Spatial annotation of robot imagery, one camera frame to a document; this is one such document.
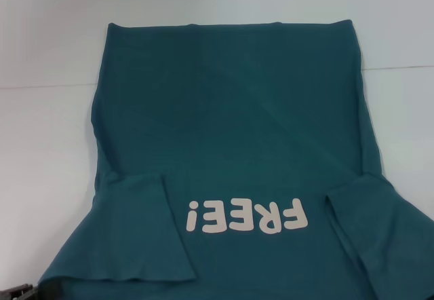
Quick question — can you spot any teal t-shirt with FREE print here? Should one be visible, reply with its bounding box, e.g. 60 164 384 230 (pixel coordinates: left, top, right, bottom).
37 20 434 300

